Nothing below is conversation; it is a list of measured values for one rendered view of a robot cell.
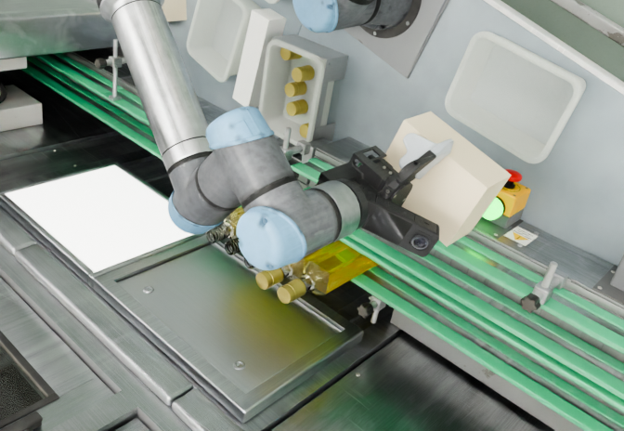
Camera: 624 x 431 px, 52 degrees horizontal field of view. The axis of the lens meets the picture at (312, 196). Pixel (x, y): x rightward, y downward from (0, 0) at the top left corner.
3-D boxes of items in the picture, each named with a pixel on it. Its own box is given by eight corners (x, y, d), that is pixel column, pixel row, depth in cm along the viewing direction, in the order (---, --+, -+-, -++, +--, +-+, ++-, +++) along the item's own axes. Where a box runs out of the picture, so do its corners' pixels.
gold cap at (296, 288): (299, 298, 122) (283, 307, 119) (290, 282, 123) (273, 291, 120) (309, 291, 120) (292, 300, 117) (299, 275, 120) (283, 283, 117)
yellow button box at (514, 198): (490, 203, 131) (473, 214, 126) (501, 171, 128) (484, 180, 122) (521, 218, 127) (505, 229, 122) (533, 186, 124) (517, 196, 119)
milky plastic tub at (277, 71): (280, 119, 164) (255, 125, 158) (292, 32, 154) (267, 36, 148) (331, 144, 155) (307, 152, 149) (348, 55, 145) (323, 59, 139)
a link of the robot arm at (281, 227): (253, 194, 70) (290, 263, 69) (319, 171, 78) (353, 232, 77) (219, 221, 76) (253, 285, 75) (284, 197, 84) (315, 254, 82)
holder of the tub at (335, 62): (279, 137, 167) (258, 143, 162) (294, 33, 154) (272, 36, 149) (328, 163, 158) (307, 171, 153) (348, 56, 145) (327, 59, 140)
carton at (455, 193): (430, 111, 100) (404, 120, 94) (511, 175, 94) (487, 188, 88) (397, 168, 107) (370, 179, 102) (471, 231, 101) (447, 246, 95)
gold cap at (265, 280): (270, 262, 125) (254, 270, 122) (283, 267, 123) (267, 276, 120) (271, 279, 126) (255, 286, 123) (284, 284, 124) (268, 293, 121)
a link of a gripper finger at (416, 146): (430, 110, 92) (383, 149, 89) (461, 135, 89) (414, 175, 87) (428, 122, 94) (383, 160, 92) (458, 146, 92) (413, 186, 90)
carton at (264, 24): (249, 94, 170) (232, 97, 166) (269, 7, 157) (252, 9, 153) (264, 105, 168) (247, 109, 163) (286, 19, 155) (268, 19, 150)
